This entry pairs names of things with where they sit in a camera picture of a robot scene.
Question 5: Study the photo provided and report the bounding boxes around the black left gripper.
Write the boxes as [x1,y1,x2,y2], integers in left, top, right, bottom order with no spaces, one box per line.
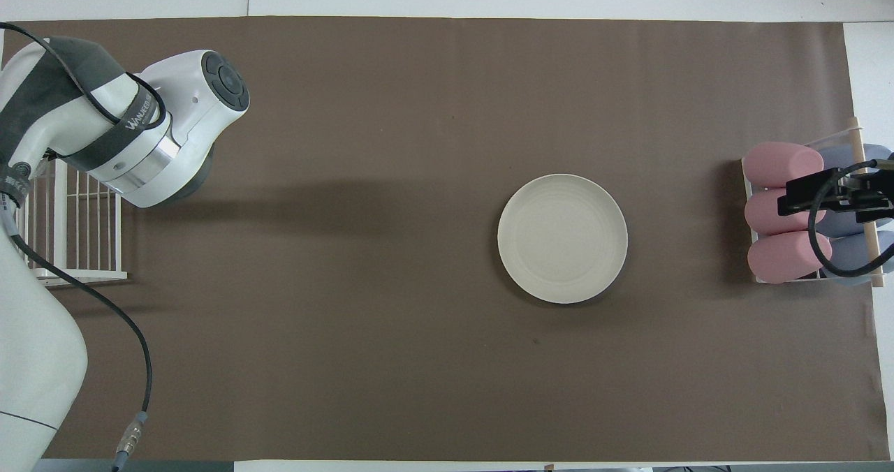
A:
[168,147,214,200]

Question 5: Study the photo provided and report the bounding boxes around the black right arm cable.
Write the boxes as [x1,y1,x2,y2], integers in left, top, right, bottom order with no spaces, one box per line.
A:
[808,158,894,279]

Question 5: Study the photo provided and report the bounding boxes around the pink plastic cup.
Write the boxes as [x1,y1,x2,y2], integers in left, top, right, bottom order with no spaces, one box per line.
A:
[742,142,825,188]
[747,231,833,284]
[745,188,827,235]

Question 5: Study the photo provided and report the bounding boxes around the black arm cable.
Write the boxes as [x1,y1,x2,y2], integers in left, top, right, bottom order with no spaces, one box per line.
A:
[0,22,168,472]
[808,158,894,279]

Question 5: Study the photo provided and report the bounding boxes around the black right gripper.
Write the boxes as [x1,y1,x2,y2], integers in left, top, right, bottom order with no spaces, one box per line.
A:
[777,168,894,225]

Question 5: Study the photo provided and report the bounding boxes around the blue plastic cup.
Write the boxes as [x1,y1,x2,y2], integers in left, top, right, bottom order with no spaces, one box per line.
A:
[821,233,894,286]
[814,210,894,239]
[817,144,894,179]

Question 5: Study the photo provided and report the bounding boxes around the cream round plate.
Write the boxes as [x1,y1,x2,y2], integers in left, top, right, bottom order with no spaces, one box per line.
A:
[497,173,629,305]

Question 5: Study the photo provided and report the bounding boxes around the white wire dish rack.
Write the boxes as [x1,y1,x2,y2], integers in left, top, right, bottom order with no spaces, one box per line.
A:
[14,158,129,281]

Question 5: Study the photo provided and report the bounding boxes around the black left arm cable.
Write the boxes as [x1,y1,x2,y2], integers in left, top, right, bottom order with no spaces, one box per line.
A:
[0,22,168,472]

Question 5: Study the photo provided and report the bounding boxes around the brown table mat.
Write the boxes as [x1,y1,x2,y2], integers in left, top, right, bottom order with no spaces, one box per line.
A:
[0,16,891,462]

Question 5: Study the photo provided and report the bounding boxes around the cup holder with wooden rod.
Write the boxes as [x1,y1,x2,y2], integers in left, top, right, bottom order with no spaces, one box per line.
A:
[740,116,886,290]

